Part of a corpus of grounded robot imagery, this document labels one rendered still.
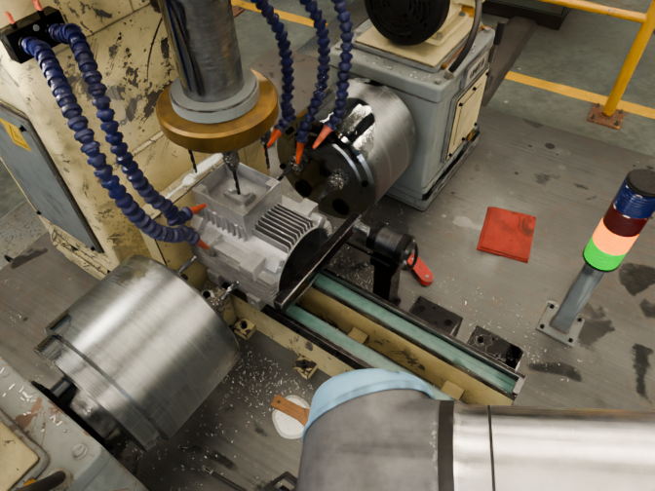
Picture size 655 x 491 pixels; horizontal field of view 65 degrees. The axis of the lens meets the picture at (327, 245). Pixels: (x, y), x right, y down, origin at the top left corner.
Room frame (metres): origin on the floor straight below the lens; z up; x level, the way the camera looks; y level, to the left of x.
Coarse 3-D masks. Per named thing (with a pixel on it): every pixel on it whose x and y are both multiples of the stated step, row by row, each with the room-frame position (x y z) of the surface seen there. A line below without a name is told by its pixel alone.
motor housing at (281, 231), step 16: (272, 208) 0.64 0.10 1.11; (288, 208) 0.64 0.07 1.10; (208, 224) 0.64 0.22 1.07; (256, 224) 0.61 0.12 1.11; (272, 224) 0.61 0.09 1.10; (288, 224) 0.60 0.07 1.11; (304, 224) 0.60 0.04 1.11; (224, 240) 0.61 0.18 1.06; (240, 240) 0.60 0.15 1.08; (256, 240) 0.59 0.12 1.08; (272, 240) 0.57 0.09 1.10; (288, 240) 0.58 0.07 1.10; (304, 240) 0.67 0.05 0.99; (320, 240) 0.65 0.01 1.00; (208, 256) 0.60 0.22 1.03; (224, 256) 0.58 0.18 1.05; (240, 256) 0.57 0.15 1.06; (288, 256) 0.55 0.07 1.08; (304, 256) 0.65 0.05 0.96; (224, 272) 0.57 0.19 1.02; (240, 272) 0.55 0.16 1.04; (288, 272) 0.62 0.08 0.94; (240, 288) 0.57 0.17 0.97; (256, 288) 0.53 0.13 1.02; (272, 288) 0.51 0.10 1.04; (272, 304) 0.51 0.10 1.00
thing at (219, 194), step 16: (208, 176) 0.69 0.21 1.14; (224, 176) 0.72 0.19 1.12; (240, 176) 0.72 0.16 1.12; (256, 176) 0.70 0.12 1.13; (192, 192) 0.66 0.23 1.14; (208, 192) 0.66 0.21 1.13; (224, 192) 0.67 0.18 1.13; (256, 192) 0.68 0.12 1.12; (272, 192) 0.65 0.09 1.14; (208, 208) 0.64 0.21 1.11; (224, 208) 0.62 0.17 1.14; (256, 208) 0.62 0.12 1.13; (224, 224) 0.62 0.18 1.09; (240, 224) 0.60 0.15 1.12
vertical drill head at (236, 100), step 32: (160, 0) 0.64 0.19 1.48; (192, 0) 0.62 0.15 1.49; (224, 0) 0.65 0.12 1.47; (192, 32) 0.62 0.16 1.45; (224, 32) 0.64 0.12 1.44; (192, 64) 0.62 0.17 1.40; (224, 64) 0.63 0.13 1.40; (160, 96) 0.67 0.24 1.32; (192, 96) 0.63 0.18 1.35; (224, 96) 0.63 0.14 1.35; (256, 96) 0.65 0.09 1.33; (192, 128) 0.59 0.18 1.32; (224, 128) 0.59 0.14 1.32; (256, 128) 0.60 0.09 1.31; (192, 160) 0.66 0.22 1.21; (224, 160) 0.60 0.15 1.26
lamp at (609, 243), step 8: (600, 224) 0.57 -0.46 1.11; (600, 232) 0.56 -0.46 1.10; (608, 232) 0.55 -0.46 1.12; (600, 240) 0.55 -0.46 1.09; (608, 240) 0.54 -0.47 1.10; (616, 240) 0.53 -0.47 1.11; (624, 240) 0.53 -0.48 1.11; (632, 240) 0.53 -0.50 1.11; (600, 248) 0.54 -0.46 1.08; (608, 248) 0.54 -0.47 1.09; (616, 248) 0.53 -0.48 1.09; (624, 248) 0.53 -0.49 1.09
